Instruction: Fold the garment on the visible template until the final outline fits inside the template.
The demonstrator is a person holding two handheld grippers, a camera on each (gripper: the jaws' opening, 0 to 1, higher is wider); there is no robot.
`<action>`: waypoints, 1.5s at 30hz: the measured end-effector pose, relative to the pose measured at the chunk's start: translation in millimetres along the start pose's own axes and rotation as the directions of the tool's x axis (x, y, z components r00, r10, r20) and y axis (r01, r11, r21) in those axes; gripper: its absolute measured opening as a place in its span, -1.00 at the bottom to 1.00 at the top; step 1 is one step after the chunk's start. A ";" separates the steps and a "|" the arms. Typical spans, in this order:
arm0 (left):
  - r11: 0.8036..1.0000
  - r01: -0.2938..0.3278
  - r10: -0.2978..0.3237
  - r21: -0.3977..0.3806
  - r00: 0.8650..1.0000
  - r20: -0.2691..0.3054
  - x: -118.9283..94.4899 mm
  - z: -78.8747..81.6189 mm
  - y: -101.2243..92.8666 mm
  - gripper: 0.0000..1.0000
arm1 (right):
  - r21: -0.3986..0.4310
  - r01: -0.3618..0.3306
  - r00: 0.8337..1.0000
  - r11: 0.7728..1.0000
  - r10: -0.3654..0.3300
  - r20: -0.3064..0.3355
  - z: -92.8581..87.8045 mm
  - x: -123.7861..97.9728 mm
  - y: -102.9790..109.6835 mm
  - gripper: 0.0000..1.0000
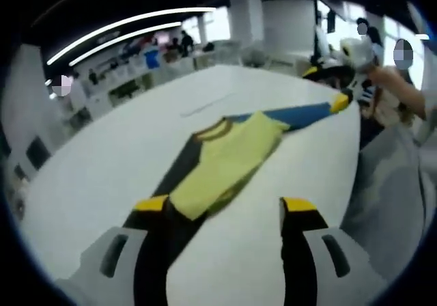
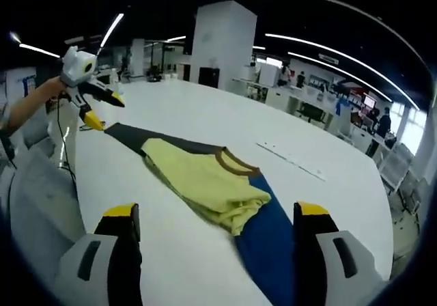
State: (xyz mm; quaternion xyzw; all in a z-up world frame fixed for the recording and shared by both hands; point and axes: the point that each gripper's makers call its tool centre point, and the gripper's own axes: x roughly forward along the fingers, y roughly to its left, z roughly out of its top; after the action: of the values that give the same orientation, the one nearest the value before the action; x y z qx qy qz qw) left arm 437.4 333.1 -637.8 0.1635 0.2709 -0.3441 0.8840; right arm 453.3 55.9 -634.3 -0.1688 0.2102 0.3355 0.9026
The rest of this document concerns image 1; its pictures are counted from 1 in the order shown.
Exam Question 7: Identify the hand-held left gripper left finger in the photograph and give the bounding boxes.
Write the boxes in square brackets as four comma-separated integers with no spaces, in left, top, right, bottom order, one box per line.
[56,195,171,306]

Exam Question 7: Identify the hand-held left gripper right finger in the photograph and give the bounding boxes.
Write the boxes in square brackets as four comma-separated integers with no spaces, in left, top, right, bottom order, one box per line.
[279,196,386,306]

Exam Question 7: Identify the yellow blue black garment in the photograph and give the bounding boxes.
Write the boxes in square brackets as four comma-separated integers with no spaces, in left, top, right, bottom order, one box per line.
[150,101,334,262]

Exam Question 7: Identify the white square pillar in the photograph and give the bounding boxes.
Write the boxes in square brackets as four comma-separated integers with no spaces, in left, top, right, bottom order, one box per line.
[229,0,266,47]

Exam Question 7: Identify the black square panel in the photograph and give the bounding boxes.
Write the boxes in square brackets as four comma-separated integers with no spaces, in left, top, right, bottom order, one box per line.
[25,137,52,171]

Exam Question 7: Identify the blue cloth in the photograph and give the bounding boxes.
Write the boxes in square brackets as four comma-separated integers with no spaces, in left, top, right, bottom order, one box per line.
[143,48,160,70]

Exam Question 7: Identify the white shelf unit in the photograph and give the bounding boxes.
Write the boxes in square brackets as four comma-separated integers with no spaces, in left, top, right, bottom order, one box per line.
[81,56,165,105]

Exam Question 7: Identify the short ceiling light strip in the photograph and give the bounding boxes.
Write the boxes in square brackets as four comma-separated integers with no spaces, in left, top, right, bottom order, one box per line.
[68,21,184,67]

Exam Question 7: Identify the long ceiling light strip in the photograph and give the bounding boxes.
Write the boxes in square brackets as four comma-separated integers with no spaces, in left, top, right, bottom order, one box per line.
[46,7,216,66]

